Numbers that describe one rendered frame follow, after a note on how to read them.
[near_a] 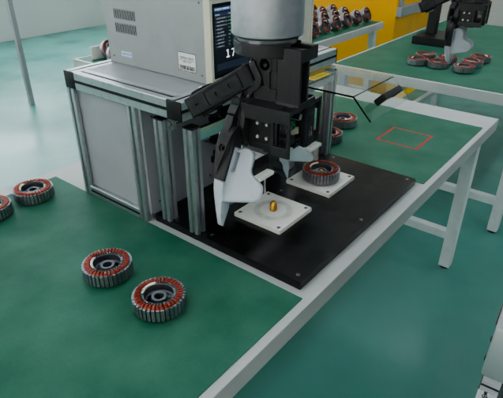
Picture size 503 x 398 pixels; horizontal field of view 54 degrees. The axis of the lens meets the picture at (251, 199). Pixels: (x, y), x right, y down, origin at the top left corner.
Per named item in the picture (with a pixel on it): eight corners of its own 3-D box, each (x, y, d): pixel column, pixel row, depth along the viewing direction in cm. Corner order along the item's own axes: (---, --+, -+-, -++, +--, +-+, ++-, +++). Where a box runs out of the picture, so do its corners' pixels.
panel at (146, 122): (291, 140, 178) (295, 56, 163) (152, 215, 133) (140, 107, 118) (289, 140, 178) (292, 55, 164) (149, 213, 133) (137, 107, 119)
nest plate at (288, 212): (311, 211, 134) (312, 207, 134) (279, 234, 124) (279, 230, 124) (267, 194, 143) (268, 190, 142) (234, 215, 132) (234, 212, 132)
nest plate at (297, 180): (354, 179, 151) (354, 175, 150) (328, 198, 141) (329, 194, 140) (312, 166, 159) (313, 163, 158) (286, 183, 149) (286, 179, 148)
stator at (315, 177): (347, 178, 149) (347, 167, 147) (323, 189, 142) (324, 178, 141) (317, 166, 156) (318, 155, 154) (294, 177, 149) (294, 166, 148)
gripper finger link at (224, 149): (216, 178, 53) (242, 101, 53) (205, 174, 54) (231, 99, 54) (238, 186, 57) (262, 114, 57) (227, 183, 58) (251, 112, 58)
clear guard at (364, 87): (408, 99, 144) (411, 79, 141) (370, 122, 127) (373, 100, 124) (313, 80, 161) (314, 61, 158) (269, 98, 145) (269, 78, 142)
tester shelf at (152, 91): (335, 62, 156) (337, 47, 153) (181, 122, 109) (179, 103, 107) (230, 43, 179) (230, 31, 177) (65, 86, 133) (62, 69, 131)
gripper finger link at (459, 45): (464, 68, 123) (472, 29, 118) (440, 65, 126) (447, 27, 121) (467, 65, 125) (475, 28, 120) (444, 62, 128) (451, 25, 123)
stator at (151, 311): (197, 300, 106) (196, 287, 104) (162, 332, 98) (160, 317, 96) (158, 282, 111) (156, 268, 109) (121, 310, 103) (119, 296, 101)
